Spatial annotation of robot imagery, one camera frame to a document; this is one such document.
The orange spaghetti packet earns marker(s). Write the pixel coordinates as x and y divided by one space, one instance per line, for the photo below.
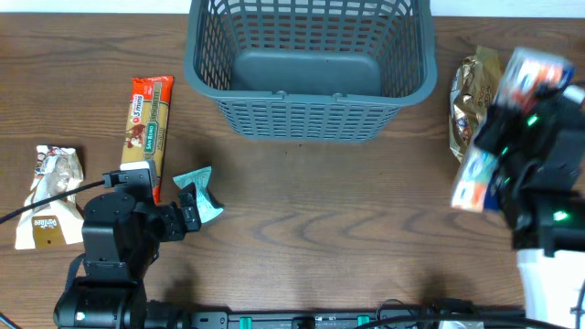
146 124

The grey plastic basket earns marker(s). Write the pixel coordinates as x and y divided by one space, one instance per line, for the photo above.
324 70

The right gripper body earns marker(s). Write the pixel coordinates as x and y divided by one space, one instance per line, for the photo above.
495 164

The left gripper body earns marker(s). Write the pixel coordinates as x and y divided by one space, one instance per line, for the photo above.
165 220

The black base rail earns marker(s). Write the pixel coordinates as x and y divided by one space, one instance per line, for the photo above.
224 320

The gold coffee bag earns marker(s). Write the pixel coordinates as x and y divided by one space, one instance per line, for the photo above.
472 91

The teal snack wrapper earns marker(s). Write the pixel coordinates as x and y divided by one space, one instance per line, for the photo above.
207 206

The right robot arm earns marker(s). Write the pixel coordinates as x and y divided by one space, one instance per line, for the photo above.
547 225

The multicolour carton pack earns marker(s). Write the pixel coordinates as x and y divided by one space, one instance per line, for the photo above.
527 71

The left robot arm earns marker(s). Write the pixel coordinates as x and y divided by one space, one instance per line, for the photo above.
122 233

